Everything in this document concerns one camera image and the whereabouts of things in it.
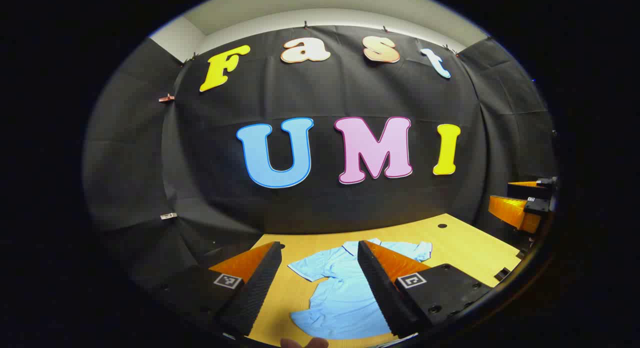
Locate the silver backdrop clip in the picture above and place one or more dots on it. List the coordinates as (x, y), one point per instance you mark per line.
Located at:
(168, 216)

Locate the light blue T-shirt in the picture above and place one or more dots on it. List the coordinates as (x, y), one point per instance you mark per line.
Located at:
(340, 298)

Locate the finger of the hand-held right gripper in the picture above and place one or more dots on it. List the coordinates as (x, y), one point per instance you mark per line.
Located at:
(530, 190)
(537, 205)

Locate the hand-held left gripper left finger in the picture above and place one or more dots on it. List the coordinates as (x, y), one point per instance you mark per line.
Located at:
(257, 288)

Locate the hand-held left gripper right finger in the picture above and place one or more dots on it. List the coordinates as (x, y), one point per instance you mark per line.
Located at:
(380, 288)

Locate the black backdrop cloth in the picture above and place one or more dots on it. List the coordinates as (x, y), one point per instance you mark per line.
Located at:
(325, 208)

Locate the red backdrop clip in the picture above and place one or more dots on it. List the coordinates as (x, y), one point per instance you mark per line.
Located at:
(166, 98)

